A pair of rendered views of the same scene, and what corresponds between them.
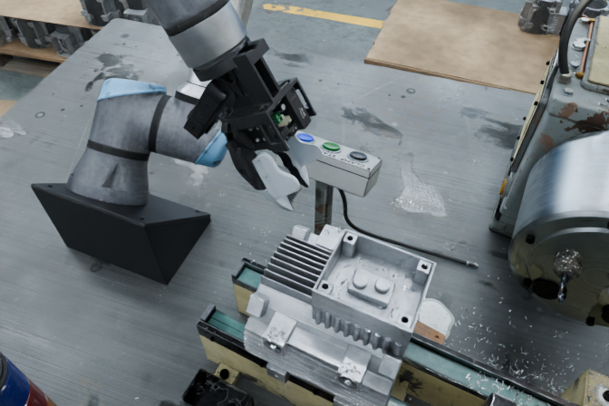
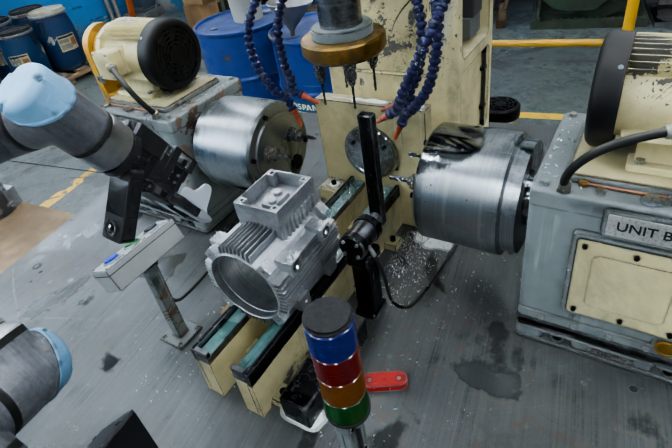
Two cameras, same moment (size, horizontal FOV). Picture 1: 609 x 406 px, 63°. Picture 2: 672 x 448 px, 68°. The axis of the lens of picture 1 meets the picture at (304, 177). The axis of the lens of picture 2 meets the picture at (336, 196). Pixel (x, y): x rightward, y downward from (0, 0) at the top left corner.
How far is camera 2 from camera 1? 0.68 m
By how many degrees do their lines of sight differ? 59
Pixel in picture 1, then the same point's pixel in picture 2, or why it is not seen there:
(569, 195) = (239, 130)
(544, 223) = (250, 146)
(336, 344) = (302, 235)
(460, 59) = not seen: outside the picture
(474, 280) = not seen: hidden behind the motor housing
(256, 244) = (156, 386)
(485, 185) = not seen: hidden behind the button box
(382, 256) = (255, 195)
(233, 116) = (158, 175)
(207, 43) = (125, 130)
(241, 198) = (90, 407)
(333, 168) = (154, 242)
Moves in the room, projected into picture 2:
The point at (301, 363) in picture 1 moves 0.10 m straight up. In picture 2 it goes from (308, 262) to (298, 220)
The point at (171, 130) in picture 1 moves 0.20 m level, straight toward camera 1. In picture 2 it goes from (18, 381) to (146, 342)
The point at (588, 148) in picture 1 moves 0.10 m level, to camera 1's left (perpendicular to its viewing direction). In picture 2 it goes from (211, 119) to (199, 139)
